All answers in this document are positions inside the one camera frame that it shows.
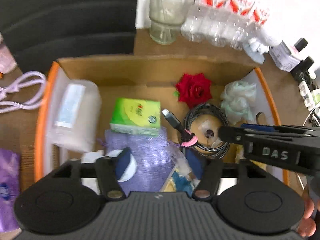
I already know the black braided cable coil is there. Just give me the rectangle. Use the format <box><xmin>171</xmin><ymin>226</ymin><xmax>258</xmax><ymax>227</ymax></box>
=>
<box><xmin>162</xmin><ymin>102</ymin><xmax>231</xmax><ymax>160</ymax></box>

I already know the blue painted tissue pack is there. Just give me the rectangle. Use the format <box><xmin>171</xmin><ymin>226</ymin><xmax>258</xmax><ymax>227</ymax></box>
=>
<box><xmin>160</xmin><ymin>166</ymin><xmax>200</xmax><ymax>197</ymax></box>

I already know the white tissue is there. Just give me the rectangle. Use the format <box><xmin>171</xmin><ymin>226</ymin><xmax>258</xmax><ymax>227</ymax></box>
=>
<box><xmin>81</xmin><ymin>150</ymin><xmax>105</xmax><ymax>164</ymax></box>

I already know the person right hand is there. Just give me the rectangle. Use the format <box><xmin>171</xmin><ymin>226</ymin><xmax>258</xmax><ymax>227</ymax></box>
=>
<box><xmin>297</xmin><ymin>191</ymin><xmax>316</xmax><ymax>237</ymax></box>

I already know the purple mesh pouch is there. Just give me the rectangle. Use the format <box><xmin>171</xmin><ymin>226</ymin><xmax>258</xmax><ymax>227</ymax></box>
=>
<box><xmin>105</xmin><ymin>126</ymin><xmax>174</xmax><ymax>195</ymax></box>

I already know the crumpled green plastic wrap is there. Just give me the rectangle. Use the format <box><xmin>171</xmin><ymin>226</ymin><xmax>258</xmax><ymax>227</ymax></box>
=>
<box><xmin>220</xmin><ymin>80</ymin><xmax>257</xmax><ymax>125</ymax></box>

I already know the green tissue packet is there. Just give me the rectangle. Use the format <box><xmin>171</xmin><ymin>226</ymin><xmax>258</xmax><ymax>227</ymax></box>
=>
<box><xmin>110</xmin><ymin>98</ymin><xmax>161</xmax><ymax>137</ymax></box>

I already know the white power strip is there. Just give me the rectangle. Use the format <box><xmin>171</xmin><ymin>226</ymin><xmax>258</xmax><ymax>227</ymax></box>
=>
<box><xmin>298</xmin><ymin>81</ymin><xmax>319</xmax><ymax>111</ymax></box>

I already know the red cardboard box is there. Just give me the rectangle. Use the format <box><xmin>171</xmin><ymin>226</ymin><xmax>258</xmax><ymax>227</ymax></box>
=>
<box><xmin>34</xmin><ymin>55</ymin><xmax>280</xmax><ymax>181</ymax></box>

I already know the red fabric rose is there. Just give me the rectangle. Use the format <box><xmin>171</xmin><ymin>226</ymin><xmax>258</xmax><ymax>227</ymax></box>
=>
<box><xmin>175</xmin><ymin>73</ymin><xmax>213</xmax><ymax>109</ymax></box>

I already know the clear plastic jar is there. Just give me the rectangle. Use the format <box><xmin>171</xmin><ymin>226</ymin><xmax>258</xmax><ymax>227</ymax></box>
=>
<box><xmin>49</xmin><ymin>80</ymin><xmax>101</xmax><ymax>153</ymax></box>

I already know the grey tin box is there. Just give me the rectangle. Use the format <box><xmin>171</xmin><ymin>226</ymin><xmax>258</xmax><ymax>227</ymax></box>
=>
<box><xmin>269</xmin><ymin>41</ymin><xmax>302</xmax><ymax>72</ymax></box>

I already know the right water bottle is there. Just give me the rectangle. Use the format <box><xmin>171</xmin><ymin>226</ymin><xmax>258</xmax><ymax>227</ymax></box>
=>
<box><xmin>231</xmin><ymin>4</ymin><xmax>270</xmax><ymax>50</ymax></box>

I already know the water bottle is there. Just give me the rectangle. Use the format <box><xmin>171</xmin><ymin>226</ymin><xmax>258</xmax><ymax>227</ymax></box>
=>
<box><xmin>231</xmin><ymin>4</ymin><xmax>270</xmax><ymax>50</ymax></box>
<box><xmin>207</xmin><ymin>0</ymin><xmax>254</xmax><ymax>48</ymax></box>
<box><xmin>180</xmin><ymin>0</ymin><xmax>231</xmax><ymax>43</ymax></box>

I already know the purple tissue pack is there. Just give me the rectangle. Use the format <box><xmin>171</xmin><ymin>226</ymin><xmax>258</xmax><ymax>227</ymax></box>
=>
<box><xmin>0</xmin><ymin>148</ymin><xmax>20</xmax><ymax>233</ymax></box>

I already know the left water bottle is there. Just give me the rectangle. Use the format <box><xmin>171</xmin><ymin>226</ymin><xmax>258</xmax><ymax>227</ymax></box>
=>
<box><xmin>180</xmin><ymin>0</ymin><xmax>231</xmax><ymax>43</ymax></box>

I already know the middle water bottle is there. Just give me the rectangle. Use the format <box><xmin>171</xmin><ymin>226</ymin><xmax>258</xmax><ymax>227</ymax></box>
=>
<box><xmin>207</xmin><ymin>0</ymin><xmax>254</xmax><ymax>48</ymax></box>

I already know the purple ceramic vase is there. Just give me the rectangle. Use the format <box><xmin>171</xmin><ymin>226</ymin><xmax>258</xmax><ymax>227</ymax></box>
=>
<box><xmin>0</xmin><ymin>35</ymin><xmax>17</xmax><ymax>75</ymax></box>

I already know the clear glass cup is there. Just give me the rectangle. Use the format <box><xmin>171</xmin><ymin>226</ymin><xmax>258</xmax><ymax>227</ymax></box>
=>
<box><xmin>149</xmin><ymin>0</ymin><xmax>185</xmax><ymax>45</ymax></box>

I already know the black paper bag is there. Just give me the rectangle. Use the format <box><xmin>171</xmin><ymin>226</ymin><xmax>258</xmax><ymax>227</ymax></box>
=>
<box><xmin>1</xmin><ymin>0</ymin><xmax>137</xmax><ymax>73</ymax></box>

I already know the lilac charging cable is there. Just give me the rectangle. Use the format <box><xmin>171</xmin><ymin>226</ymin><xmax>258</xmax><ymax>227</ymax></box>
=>
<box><xmin>0</xmin><ymin>71</ymin><xmax>47</xmax><ymax>114</ymax></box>

